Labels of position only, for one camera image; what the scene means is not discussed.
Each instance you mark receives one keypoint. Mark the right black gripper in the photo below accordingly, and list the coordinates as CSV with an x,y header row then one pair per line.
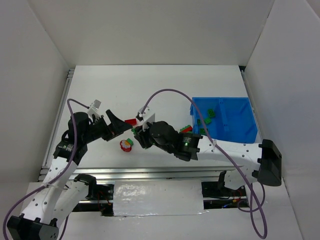
x,y
141,137

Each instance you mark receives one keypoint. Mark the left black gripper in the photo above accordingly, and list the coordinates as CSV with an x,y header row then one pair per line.
x,y
107,131

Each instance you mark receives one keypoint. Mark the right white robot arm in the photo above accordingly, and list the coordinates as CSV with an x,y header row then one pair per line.
x,y
253,162

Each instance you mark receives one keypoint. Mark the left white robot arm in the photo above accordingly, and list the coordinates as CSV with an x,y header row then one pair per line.
x,y
56,198

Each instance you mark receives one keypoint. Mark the green small lego brick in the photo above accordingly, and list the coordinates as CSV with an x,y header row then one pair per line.
x,y
130,142

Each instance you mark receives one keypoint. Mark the red rectangular lego brick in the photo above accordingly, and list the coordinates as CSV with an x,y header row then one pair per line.
x,y
132,121

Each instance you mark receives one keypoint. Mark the red flower lego piece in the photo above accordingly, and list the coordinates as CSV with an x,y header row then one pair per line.
x,y
125,146

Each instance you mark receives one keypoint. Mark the green red layered lego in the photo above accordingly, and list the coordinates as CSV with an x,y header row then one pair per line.
x,y
186,129

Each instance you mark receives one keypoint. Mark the silver tape cover plate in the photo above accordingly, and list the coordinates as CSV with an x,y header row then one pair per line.
x,y
157,198

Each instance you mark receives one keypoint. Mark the blue plastic divided bin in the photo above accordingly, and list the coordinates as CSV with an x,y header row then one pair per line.
x,y
234,121

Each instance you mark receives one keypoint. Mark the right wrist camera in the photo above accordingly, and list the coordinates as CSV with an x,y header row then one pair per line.
x,y
144,117

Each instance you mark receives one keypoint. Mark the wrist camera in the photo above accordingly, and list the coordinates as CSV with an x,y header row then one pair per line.
x,y
144,117
94,106

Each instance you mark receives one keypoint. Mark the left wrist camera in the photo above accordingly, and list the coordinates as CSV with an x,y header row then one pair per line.
x,y
94,106

